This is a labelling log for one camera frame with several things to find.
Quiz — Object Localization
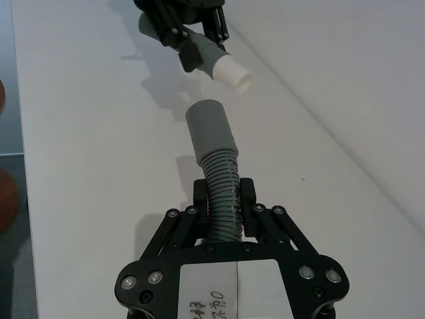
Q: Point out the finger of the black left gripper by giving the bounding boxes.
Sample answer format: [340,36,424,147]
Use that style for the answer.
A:
[140,3,205,73]
[201,5,230,47]

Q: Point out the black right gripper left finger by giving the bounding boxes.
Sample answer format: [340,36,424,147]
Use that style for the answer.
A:
[139,178,213,264]

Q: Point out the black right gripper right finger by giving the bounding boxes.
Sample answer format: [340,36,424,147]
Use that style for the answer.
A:
[238,177,320,259]

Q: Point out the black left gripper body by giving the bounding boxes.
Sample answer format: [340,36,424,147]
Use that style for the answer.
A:
[133,0,224,25]

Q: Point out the grey pipe fitting white end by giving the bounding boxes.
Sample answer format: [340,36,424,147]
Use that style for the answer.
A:
[137,13,256,93]

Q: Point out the grey corrugated hose with cuff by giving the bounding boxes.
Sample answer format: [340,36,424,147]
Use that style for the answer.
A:
[184,98,246,245]

